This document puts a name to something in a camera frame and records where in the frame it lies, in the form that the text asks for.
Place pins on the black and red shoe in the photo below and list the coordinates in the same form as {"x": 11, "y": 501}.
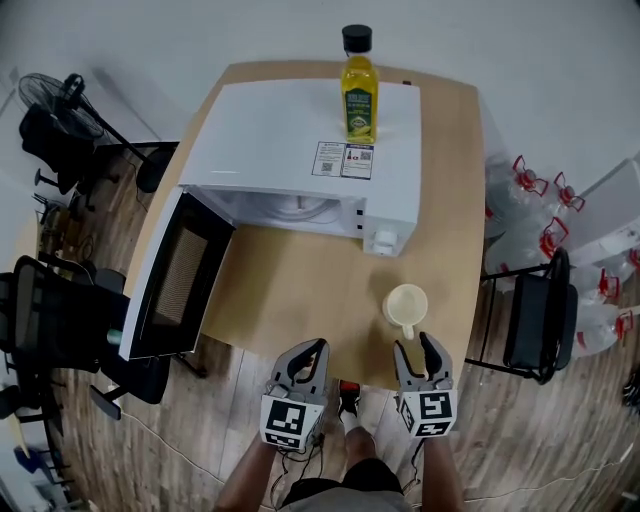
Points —
{"x": 349, "y": 400}

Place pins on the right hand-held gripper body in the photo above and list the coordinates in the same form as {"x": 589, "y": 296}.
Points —
{"x": 431, "y": 407}

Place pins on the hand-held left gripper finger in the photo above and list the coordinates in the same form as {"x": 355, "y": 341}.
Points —
{"x": 323, "y": 362}
{"x": 295, "y": 356}

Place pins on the person's right forearm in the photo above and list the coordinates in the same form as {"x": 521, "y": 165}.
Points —
{"x": 442, "y": 475}

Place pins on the black shorts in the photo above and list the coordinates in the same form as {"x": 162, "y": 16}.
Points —
{"x": 350, "y": 482}

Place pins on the pile of clear water jugs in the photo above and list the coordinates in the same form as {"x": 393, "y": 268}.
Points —
{"x": 530, "y": 230}

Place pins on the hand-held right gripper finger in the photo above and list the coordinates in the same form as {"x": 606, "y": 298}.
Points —
{"x": 439, "y": 356}
{"x": 404, "y": 364}

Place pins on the black mesh office chair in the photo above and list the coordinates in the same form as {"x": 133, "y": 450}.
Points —
{"x": 55, "y": 315}

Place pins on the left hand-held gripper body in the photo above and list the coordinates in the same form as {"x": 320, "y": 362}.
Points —
{"x": 287, "y": 417}

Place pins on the black standing fan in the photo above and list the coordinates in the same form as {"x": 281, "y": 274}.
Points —
{"x": 47, "y": 97}

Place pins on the yellow oil bottle black cap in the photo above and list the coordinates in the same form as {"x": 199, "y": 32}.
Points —
{"x": 359, "y": 100}

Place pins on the person's left forearm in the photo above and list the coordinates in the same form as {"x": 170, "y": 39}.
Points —
{"x": 247, "y": 475}

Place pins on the cream cup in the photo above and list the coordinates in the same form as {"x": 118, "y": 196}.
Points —
{"x": 405, "y": 304}

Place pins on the black metal frame chair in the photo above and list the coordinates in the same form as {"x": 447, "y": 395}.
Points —
{"x": 542, "y": 320}

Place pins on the white microwave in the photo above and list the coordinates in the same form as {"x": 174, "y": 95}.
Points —
{"x": 280, "y": 135}

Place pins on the person's leg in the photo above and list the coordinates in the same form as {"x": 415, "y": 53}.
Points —
{"x": 360, "y": 447}

